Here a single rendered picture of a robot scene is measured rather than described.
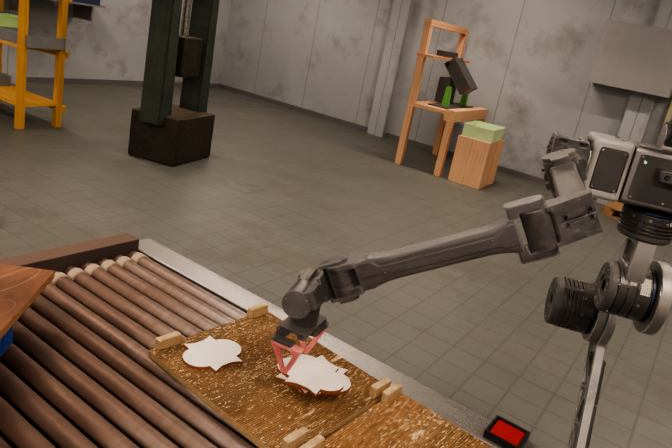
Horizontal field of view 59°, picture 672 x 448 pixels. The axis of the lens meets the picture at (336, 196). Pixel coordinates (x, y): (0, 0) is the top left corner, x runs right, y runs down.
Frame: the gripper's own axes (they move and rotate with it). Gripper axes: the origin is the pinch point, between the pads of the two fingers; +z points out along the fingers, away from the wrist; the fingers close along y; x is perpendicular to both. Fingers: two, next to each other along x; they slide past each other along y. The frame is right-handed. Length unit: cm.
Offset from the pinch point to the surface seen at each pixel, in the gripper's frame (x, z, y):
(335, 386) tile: -10.4, 1.1, -1.5
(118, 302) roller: 51, 9, 4
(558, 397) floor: -73, 97, 211
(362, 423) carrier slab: -18.0, 5.1, -3.2
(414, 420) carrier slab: -26.7, 4.9, 4.5
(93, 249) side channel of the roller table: 73, 6, 18
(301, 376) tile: -3.3, 1.2, -2.9
